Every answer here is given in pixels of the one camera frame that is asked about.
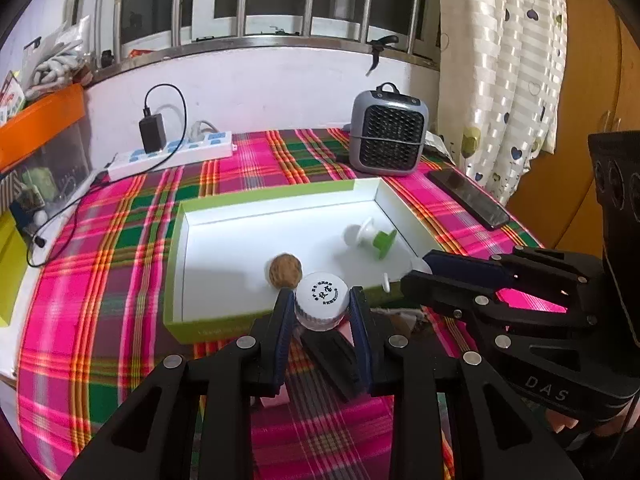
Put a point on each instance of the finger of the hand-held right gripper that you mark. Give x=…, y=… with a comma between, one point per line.
x=470, y=267
x=440, y=292

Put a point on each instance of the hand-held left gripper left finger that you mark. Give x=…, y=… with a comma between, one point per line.
x=286, y=322

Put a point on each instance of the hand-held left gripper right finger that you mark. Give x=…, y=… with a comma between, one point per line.
x=359, y=325

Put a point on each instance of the white earphones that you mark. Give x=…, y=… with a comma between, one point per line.
x=417, y=266

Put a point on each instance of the white round jar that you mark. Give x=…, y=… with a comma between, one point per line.
x=321, y=297

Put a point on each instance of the black lighter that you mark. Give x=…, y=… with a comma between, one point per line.
x=332, y=360

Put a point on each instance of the green and white cardboard box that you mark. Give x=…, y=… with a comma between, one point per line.
x=235, y=240

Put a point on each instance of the person's right hand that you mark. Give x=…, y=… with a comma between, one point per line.
x=607, y=429

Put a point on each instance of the brown walnut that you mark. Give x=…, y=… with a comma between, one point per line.
x=286, y=271

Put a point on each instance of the black smartphone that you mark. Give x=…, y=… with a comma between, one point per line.
x=470, y=195

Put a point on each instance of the white and green plastic gadget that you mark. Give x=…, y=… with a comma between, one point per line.
x=372, y=237

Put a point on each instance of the white paper sheet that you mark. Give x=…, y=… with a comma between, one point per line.
x=437, y=146

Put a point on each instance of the grey fan heater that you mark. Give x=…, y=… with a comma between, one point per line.
x=387, y=130

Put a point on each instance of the plaid tablecloth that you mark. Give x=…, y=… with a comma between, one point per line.
x=115, y=260

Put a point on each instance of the white power strip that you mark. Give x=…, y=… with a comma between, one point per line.
x=200, y=150

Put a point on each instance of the white heart print curtain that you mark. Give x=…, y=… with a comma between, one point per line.
x=500, y=60

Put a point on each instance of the black charger adapter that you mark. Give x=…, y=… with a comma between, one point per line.
x=152, y=132

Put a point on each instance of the wooden wardrobe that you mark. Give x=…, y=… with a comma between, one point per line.
x=590, y=60

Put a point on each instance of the yellow box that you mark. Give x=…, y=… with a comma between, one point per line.
x=10, y=270

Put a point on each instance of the metal window grille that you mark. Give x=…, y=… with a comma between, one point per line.
x=245, y=10

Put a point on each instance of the clear storage box orange lid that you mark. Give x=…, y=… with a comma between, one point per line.
x=40, y=120

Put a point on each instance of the printed cardboard packet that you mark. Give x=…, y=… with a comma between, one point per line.
x=11, y=97

